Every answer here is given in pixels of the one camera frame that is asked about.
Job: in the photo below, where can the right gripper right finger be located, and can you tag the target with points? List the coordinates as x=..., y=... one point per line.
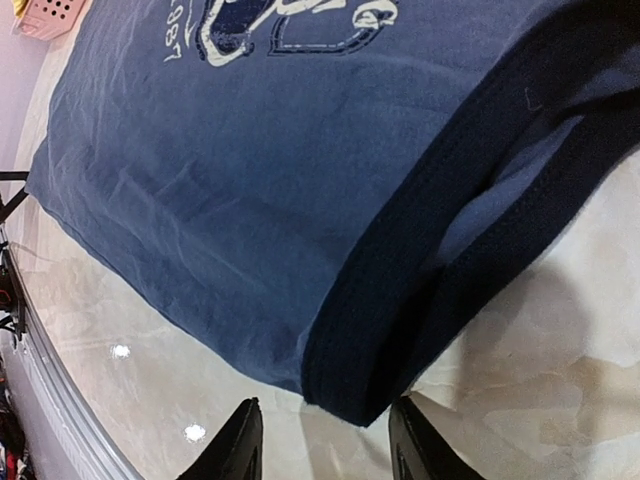
x=418, y=451

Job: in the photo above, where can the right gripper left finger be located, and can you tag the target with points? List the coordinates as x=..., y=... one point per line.
x=236, y=450

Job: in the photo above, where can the pink plastic laundry basket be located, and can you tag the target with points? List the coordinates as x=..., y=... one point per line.
x=48, y=19

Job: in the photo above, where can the navy blue garment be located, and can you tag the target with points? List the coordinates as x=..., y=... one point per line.
x=325, y=193

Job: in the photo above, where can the yellow garment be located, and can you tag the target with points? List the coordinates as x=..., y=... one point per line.
x=19, y=7

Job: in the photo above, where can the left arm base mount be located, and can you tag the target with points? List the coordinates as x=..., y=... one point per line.
x=13, y=299

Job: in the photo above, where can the aluminium front rail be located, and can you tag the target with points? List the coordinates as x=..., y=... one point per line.
x=64, y=437

